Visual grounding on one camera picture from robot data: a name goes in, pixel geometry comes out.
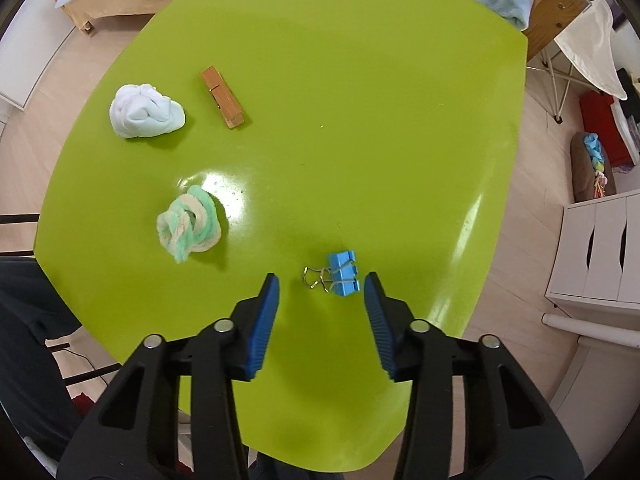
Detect blue braided toy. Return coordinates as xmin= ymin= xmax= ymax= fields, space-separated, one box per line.
xmin=582 ymin=134 xmax=617 ymax=197

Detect blue binder clip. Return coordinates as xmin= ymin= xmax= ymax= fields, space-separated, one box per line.
xmin=301 ymin=251 xmax=362 ymax=297

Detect brown pet bed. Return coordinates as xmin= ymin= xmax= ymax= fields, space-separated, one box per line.
xmin=571 ymin=131 xmax=621 ymax=204

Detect wooden clothespin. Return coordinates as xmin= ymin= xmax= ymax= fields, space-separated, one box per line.
xmin=201 ymin=66 xmax=247 ymax=131

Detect white desk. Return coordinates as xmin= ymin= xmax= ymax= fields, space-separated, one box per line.
xmin=541 ymin=311 xmax=640 ymax=411

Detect white folding chair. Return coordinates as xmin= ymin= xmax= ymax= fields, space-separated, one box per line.
xmin=525 ymin=0 xmax=632 ymax=124

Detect wooden nightstand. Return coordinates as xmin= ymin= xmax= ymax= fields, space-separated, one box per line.
xmin=522 ymin=0 xmax=594 ymax=64

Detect black bag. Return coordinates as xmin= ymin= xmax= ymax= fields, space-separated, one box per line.
xmin=616 ymin=67 xmax=640 ymax=95

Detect black cable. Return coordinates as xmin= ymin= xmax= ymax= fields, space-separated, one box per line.
xmin=49 ymin=342 xmax=122 ymax=387

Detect red storage box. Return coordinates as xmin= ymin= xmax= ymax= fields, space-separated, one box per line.
xmin=579 ymin=91 xmax=640 ymax=167

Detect white drawer chest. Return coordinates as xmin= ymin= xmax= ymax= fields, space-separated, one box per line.
xmin=545 ymin=192 xmax=640 ymax=312

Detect green and white scrunchie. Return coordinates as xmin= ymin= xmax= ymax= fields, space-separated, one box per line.
xmin=156 ymin=185 xmax=223 ymax=264

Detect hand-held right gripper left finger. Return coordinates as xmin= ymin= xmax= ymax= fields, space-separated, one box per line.
xmin=57 ymin=272 xmax=281 ymax=480

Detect white sock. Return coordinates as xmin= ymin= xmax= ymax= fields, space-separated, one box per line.
xmin=109 ymin=83 xmax=186 ymax=140

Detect person's dark pants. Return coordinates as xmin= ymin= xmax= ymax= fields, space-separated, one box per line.
xmin=0 ymin=255 xmax=85 ymax=453

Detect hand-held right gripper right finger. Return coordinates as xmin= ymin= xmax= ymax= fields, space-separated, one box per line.
xmin=364 ymin=271 xmax=586 ymax=480

